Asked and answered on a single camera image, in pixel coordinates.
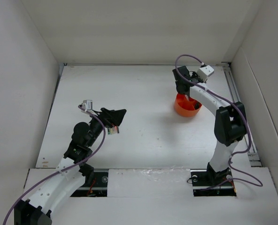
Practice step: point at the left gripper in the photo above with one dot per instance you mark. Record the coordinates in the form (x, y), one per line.
(111, 117)

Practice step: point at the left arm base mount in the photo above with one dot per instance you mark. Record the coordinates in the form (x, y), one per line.
(96, 185)

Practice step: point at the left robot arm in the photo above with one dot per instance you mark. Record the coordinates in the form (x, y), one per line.
(71, 172)

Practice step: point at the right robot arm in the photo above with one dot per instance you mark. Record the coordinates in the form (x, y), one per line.
(230, 118)

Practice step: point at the orange round organizer container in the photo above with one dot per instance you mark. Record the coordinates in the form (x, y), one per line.
(184, 106)

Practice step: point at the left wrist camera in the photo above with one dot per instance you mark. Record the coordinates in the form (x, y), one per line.
(87, 105)

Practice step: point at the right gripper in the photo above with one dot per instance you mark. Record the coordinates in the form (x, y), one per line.
(195, 75)

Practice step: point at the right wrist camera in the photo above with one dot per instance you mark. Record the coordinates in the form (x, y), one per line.
(205, 72)

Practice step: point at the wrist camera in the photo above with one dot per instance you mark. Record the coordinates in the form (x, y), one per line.
(205, 72)
(87, 105)

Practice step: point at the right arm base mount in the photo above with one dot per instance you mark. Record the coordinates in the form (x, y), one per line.
(204, 186)

